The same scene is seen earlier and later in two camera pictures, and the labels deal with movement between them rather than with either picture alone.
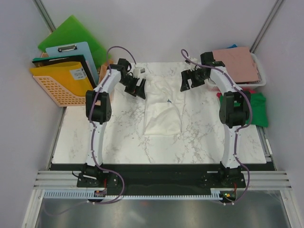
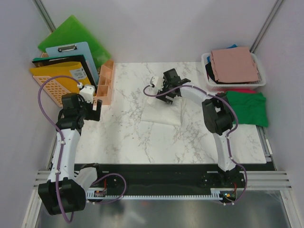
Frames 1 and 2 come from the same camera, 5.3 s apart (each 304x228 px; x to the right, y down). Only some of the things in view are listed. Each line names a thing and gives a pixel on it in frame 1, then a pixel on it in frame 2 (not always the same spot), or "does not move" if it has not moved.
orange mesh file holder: [63, 98] does not move
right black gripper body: [196, 77] -> [163, 97]
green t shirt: [259, 114] does not move
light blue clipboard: [72, 49] does not move
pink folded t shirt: [239, 63] does not move
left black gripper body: [130, 83] -> [90, 114]
